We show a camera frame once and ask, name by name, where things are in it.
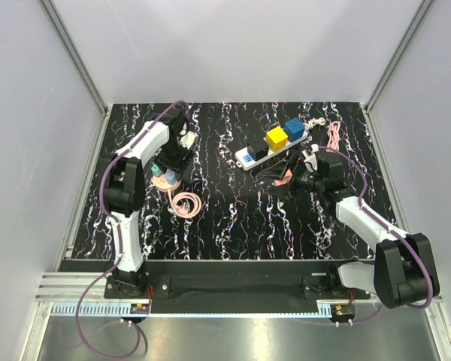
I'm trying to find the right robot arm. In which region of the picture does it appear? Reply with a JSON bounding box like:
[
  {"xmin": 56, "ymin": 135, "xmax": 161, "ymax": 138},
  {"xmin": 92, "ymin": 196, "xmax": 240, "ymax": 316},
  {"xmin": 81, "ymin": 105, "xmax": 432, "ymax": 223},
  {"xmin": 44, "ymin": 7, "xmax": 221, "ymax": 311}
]
[{"xmin": 259, "ymin": 147, "xmax": 440, "ymax": 309}]

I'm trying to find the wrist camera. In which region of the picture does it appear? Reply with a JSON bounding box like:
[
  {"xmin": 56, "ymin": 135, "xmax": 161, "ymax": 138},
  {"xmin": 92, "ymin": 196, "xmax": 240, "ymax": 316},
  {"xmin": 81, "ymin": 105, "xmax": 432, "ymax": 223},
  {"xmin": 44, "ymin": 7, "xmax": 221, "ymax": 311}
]
[
  {"xmin": 301, "ymin": 144, "xmax": 319, "ymax": 172},
  {"xmin": 179, "ymin": 131, "xmax": 198, "ymax": 150}
]

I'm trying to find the light blue plug adapter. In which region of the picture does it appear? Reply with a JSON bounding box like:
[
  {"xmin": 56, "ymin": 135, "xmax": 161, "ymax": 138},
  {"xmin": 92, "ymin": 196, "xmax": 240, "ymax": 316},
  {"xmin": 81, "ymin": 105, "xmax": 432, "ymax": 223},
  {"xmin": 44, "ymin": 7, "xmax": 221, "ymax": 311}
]
[{"xmin": 165, "ymin": 169, "xmax": 177, "ymax": 185}]

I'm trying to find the black cube socket adapter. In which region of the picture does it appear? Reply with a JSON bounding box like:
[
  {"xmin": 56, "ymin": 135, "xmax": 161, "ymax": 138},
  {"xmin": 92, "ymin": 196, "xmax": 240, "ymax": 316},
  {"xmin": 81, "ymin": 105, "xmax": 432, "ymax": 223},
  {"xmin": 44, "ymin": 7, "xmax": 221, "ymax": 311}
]
[{"xmin": 247, "ymin": 138, "xmax": 269, "ymax": 161}]

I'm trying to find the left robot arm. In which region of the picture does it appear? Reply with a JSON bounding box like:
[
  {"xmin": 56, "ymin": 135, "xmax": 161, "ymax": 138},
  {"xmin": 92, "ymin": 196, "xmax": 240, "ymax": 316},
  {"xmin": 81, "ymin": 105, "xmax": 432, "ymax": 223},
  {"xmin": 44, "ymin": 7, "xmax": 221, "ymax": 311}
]
[{"xmin": 99, "ymin": 101, "xmax": 198, "ymax": 298}]

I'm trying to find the yellow cube socket adapter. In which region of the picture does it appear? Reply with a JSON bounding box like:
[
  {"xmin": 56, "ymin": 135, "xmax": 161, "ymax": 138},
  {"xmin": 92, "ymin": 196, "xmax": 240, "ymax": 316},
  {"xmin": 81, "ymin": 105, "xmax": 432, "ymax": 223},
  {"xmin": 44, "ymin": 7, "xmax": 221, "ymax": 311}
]
[{"xmin": 266, "ymin": 126, "xmax": 288, "ymax": 152}]

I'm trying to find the teal plug adapter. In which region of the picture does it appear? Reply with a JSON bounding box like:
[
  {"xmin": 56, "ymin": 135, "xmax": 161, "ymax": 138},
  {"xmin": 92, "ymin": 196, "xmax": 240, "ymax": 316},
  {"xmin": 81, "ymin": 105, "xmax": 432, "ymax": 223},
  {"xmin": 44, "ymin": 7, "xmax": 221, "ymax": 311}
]
[{"xmin": 151, "ymin": 163, "xmax": 163, "ymax": 177}]

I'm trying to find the pink power strip cable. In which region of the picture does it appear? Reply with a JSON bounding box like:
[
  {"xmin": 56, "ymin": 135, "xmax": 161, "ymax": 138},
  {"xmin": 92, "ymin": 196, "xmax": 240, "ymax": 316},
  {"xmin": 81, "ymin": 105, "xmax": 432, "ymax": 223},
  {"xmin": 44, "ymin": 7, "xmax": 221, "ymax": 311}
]
[{"xmin": 325, "ymin": 120, "xmax": 343, "ymax": 151}]

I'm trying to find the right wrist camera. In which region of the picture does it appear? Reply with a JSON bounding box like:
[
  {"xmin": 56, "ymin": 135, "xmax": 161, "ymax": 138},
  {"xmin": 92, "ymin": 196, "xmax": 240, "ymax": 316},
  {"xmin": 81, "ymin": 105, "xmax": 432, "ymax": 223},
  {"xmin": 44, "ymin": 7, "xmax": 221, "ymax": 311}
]
[{"xmin": 301, "ymin": 144, "xmax": 319, "ymax": 172}]

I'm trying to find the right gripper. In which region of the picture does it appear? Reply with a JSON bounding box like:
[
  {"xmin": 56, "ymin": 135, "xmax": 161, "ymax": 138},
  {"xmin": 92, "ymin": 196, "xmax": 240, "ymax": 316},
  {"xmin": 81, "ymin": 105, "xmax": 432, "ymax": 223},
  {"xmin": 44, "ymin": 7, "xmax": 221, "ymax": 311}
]
[{"xmin": 259, "ymin": 150, "xmax": 325, "ymax": 203}]

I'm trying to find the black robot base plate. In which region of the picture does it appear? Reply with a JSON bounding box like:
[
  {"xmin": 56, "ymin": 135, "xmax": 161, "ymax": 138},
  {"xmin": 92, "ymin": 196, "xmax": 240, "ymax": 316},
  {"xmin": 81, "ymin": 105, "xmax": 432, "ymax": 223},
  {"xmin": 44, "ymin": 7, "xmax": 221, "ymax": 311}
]
[{"xmin": 104, "ymin": 260, "xmax": 370, "ymax": 317}]

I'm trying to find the pink power strip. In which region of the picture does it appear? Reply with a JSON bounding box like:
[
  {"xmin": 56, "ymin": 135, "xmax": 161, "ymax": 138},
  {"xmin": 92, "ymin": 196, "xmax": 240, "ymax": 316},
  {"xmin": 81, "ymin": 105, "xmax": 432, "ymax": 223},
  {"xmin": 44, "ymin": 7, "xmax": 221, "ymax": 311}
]
[{"xmin": 274, "ymin": 169, "xmax": 292, "ymax": 187}]

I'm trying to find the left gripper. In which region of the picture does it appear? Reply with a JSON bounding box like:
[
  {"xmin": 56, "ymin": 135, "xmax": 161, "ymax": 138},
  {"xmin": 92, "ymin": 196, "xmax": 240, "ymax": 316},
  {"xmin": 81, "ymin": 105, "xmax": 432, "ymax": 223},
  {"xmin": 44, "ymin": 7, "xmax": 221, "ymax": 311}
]
[{"xmin": 154, "ymin": 139, "xmax": 195, "ymax": 181}]

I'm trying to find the coiled pink socket cable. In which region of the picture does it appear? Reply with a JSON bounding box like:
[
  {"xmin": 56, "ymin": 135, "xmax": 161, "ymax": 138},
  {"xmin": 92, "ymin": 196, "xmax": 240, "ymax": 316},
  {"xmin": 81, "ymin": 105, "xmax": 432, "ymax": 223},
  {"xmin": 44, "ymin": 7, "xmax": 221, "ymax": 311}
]
[{"xmin": 168, "ymin": 190, "xmax": 203, "ymax": 219}]

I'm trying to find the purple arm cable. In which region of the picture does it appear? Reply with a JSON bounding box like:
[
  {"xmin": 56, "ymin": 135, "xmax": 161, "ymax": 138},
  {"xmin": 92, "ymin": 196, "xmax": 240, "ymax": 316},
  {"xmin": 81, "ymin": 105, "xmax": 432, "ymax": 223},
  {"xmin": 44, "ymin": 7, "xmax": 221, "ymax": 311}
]
[
  {"xmin": 76, "ymin": 99, "xmax": 191, "ymax": 358},
  {"xmin": 317, "ymin": 145, "xmax": 435, "ymax": 326}
]

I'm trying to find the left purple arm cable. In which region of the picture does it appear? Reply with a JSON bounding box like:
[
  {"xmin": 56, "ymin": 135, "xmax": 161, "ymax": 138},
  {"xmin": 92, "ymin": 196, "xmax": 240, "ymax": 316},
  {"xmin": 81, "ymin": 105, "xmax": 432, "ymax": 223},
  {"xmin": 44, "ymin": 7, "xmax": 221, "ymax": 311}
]
[{"xmin": 76, "ymin": 99, "xmax": 191, "ymax": 358}]

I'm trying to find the white power strip cable plug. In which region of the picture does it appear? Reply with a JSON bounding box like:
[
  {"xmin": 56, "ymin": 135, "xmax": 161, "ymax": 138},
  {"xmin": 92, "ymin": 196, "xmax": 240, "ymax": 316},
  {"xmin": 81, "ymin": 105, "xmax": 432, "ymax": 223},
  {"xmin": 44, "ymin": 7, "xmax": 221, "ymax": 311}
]
[{"xmin": 304, "ymin": 117, "xmax": 325, "ymax": 131}]

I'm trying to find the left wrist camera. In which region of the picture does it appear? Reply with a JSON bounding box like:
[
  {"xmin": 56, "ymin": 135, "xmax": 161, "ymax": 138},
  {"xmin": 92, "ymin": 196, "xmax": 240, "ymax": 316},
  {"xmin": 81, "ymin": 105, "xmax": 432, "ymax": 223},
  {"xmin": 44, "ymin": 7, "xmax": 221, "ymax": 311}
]
[{"xmin": 179, "ymin": 131, "xmax": 198, "ymax": 150}]

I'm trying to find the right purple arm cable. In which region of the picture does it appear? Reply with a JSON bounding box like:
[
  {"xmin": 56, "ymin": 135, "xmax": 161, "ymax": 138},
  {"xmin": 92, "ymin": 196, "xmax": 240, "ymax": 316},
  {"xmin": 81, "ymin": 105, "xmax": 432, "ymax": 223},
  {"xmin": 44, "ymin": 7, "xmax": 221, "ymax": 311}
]
[{"xmin": 317, "ymin": 145, "xmax": 435, "ymax": 326}]

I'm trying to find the blue cube socket adapter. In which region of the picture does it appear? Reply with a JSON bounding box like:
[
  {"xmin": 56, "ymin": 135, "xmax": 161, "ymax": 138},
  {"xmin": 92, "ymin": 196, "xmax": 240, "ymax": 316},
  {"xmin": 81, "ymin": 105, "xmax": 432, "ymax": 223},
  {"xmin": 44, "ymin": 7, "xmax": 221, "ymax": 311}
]
[{"xmin": 283, "ymin": 117, "xmax": 305, "ymax": 143}]

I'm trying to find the white multicolour power strip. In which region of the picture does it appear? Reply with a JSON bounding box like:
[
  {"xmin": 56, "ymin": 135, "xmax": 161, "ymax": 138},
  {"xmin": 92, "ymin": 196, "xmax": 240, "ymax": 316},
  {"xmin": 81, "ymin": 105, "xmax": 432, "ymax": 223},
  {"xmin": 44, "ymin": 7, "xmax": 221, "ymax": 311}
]
[{"xmin": 235, "ymin": 128, "xmax": 309, "ymax": 171}]

